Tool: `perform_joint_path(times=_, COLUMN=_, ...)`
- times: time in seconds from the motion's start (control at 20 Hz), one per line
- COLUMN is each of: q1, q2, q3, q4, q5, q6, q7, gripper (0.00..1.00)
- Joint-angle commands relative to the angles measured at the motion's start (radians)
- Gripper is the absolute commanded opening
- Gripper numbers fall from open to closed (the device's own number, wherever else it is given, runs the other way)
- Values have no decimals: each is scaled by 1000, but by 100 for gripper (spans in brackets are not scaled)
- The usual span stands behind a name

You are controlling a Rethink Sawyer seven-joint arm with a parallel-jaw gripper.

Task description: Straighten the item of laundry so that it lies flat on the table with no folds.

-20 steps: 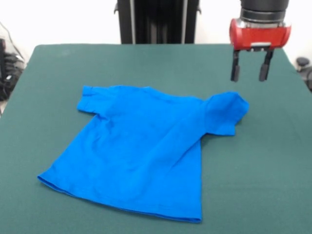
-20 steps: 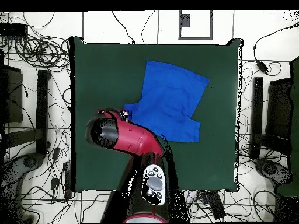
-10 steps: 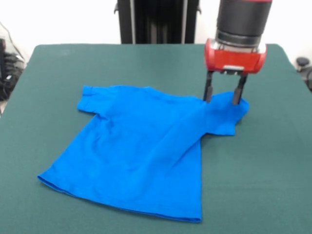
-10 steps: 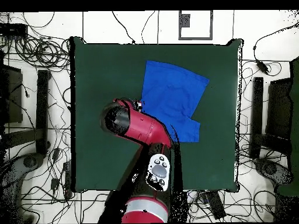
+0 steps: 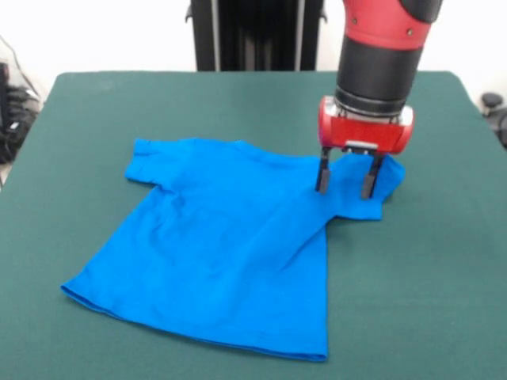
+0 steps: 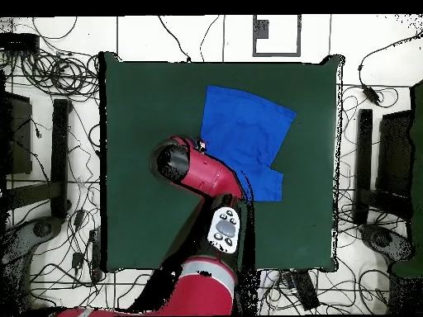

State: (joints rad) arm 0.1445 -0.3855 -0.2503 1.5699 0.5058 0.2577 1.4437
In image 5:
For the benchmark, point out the blue shirt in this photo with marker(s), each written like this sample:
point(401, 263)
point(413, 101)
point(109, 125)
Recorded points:
point(222, 257)

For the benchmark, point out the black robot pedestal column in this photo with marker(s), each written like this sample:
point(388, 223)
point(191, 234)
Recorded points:
point(257, 39)

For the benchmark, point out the dark green table cloth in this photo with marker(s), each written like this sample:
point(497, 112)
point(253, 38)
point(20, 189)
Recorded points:
point(416, 277)

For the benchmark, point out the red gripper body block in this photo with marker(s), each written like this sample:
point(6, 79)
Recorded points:
point(364, 134)

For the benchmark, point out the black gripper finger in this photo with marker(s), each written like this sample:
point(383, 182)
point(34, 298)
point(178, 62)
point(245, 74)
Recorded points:
point(373, 178)
point(322, 172)

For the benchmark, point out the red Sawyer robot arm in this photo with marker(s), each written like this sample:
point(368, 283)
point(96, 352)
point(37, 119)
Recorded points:
point(380, 59)

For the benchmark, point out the grey stand foot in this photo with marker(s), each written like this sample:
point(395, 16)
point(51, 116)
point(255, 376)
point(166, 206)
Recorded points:
point(493, 101)

